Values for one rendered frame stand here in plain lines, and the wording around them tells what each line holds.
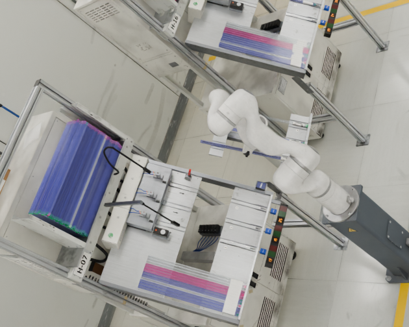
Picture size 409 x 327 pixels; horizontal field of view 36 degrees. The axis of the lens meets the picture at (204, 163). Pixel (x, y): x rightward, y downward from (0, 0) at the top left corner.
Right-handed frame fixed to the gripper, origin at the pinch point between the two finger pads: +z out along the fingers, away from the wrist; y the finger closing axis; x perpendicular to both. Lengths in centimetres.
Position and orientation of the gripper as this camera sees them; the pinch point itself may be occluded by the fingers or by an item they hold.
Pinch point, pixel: (247, 150)
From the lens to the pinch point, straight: 322.7
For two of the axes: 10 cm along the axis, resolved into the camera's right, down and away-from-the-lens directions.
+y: -2.4, 8.7, -4.3
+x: 9.6, 2.7, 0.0
